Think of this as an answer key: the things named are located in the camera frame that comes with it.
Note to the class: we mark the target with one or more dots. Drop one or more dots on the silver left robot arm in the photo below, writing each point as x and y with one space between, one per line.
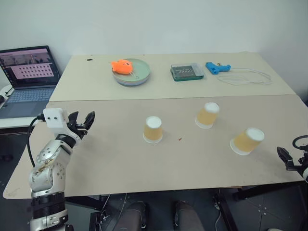
47 168

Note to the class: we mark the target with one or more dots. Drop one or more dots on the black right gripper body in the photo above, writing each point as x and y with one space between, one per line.
303 163

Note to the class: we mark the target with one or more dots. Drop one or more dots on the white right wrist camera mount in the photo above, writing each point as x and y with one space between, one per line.
306 175

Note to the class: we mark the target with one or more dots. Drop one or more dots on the black computer mouse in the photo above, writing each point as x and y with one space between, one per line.
1 98

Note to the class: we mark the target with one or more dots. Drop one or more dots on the green plate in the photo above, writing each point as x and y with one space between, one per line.
142 69

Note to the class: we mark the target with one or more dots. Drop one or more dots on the yellow paper cup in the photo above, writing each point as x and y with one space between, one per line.
245 142
153 132
206 118

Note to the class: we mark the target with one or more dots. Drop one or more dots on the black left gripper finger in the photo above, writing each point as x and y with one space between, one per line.
73 118
89 120

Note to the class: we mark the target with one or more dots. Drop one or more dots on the pale plate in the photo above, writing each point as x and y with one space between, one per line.
132 84

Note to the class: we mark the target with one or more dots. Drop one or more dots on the grey laptop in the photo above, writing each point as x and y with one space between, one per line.
29 79

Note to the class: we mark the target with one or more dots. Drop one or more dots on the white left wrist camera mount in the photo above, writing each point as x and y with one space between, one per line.
55 118

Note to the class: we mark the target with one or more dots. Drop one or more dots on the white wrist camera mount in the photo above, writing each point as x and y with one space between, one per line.
306 175
55 118

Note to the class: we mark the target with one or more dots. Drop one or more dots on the orange fish plush toy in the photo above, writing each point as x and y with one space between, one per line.
121 67

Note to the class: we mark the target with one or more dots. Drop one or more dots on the dark rounded shape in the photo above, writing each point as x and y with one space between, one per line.
131 216
187 216

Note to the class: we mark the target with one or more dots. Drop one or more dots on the black table frame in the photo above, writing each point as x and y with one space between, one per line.
226 207

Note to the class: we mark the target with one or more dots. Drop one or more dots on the clear green bit box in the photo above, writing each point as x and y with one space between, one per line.
186 71

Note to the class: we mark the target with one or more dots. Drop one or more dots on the blue glue gun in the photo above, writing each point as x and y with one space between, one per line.
215 68

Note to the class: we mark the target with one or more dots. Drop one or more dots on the small black scrap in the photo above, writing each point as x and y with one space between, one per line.
89 59

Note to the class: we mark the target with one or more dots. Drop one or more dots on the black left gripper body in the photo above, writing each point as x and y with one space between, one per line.
79 130

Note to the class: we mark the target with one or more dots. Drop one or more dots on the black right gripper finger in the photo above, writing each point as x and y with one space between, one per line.
285 155

